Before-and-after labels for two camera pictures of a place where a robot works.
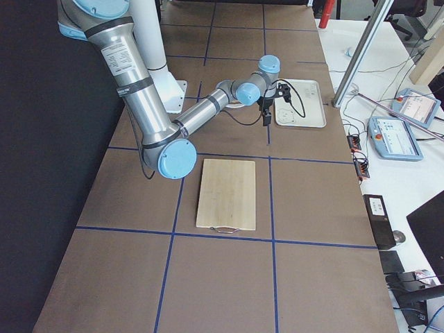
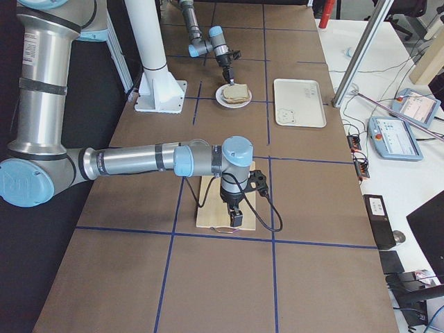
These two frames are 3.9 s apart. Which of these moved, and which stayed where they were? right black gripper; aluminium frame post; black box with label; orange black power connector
Moved: right black gripper
Stayed: orange black power connector; black box with label; aluminium frame post
